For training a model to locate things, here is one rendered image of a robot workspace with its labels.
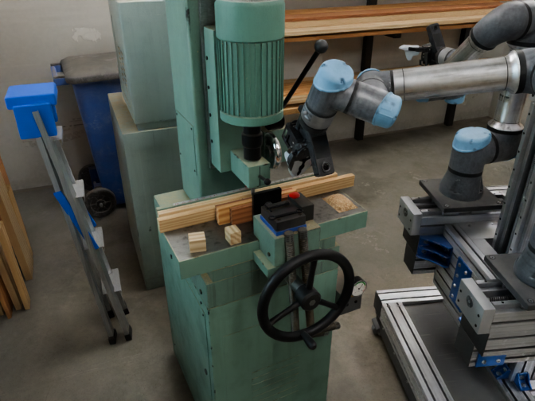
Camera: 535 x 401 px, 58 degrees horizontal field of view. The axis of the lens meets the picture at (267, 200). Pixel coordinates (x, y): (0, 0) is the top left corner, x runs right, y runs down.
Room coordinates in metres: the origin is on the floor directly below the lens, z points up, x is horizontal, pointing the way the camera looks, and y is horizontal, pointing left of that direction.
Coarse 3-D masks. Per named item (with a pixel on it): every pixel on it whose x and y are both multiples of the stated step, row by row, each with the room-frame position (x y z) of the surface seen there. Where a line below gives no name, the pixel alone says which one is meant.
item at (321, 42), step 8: (320, 40) 1.24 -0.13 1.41; (320, 48) 1.22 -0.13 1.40; (312, 56) 1.26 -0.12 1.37; (312, 64) 1.28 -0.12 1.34; (304, 72) 1.30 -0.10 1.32; (296, 80) 1.34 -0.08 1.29; (296, 88) 1.35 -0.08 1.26; (288, 96) 1.38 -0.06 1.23; (280, 120) 1.45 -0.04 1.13; (272, 128) 1.45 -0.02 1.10; (280, 128) 1.47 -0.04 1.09
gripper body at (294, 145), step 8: (296, 120) 1.13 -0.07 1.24; (288, 128) 1.11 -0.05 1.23; (296, 128) 1.11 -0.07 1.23; (304, 128) 1.05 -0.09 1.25; (312, 128) 1.04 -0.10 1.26; (288, 136) 1.12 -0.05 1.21; (296, 136) 1.09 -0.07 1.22; (304, 136) 1.08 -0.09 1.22; (288, 144) 1.12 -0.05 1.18; (296, 144) 1.09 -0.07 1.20; (304, 144) 1.07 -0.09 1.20; (304, 152) 1.08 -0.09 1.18
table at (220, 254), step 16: (336, 192) 1.40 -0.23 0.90; (320, 208) 1.29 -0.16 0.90; (208, 224) 1.19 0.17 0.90; (224, 224) 1.19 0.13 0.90; (240, 224) 1.19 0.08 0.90; (320, 224) 1.20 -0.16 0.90; (336, 224) 1.23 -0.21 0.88; (352, 224) 1.25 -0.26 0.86; (160, 240) 1.20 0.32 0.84; (176, 240) 1.11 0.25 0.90; (208, 240) 1.11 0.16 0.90; (224, 240) 1.11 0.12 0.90; (256, 240) 1.11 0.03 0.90; (176, 256) 1.04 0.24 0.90; (192, 256) 1.04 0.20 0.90; (208, 256) 1.05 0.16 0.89; (224, 256) 1.07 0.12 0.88; (240, 256) 1.09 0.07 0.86; (256, 256) 1.08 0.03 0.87; (192, 272) 1.03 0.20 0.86; (272, 272) 1.03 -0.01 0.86
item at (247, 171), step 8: (232, 152) 1.34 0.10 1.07; (240, 152) 1.33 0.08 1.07; (232, 160) 1.33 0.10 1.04; (240, 160) 1.28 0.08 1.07; (256, 160) 1.28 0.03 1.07; (264, 160) 1.28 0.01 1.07; (232, 168) 1.33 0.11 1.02; (240, 168) 1.28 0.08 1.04; (248, 168) 1.23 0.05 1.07; (256, 168) 1.24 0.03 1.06; (264, 168) 1.25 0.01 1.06; (240, 176) 1.28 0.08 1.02; (248, 176) 1.23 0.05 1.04; (256, 176) 1.24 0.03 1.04; (264, 176) 1.25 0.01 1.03; (248, 184) 1.23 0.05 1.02; (256, 184) 1.24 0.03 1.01; (264, 184) 1.25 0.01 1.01
